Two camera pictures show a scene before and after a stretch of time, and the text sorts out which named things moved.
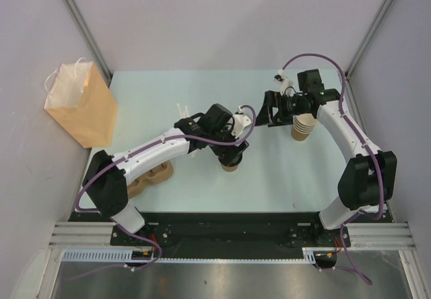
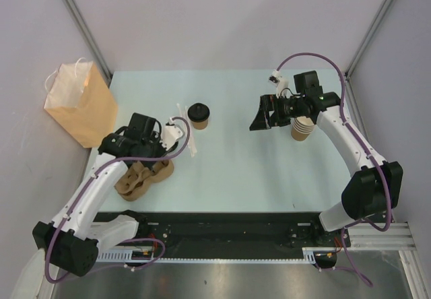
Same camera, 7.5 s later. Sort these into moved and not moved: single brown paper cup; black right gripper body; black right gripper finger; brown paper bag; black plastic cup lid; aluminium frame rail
Moved: black plastic cup lid; single brown paper cup
Not moved: aluminium frame rail; brown paper bag; black right gripper finger; black right gripper body
